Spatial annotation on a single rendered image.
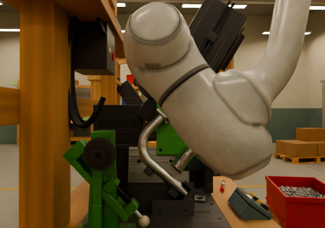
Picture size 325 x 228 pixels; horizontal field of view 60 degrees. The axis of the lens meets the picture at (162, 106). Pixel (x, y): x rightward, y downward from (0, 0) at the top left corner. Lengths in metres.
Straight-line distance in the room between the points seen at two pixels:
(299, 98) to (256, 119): 10.97
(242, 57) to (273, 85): 10.24
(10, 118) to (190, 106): 0.50
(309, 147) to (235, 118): 6.82
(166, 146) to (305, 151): 6.30
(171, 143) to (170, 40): 0.62
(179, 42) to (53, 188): 0.54
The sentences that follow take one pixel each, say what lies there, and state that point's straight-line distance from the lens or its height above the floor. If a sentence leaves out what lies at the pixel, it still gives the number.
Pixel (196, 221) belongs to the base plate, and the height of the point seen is 0.90.
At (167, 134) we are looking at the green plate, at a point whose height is 1.14.
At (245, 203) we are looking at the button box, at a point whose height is 0.94.
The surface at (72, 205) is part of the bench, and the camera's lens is 1.12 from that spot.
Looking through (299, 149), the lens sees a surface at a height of 0.31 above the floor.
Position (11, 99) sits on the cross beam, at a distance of 0.77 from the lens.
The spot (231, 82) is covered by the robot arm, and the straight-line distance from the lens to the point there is 0.41.
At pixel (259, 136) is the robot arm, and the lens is 0.40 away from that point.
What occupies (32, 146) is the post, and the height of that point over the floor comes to 1.13.
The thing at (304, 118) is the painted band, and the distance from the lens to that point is 11.45.
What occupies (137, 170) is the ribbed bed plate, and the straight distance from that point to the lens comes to 0.98.
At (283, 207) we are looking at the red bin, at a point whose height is 0.87.
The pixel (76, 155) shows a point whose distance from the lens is 0.71.
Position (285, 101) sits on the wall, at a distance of 11.12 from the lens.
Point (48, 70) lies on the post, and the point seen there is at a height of 1.32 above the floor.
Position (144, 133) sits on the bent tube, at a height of 1.14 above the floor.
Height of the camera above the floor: 1.22
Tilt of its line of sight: 1 degrees up
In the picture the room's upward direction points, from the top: straight up
